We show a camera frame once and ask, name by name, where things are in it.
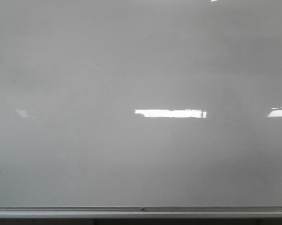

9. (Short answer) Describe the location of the white whiteboard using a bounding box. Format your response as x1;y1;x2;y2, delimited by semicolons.
0;0;282;207

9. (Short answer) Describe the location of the aluminium whiteboard frame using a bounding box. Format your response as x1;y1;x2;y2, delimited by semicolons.
0;206;282;219

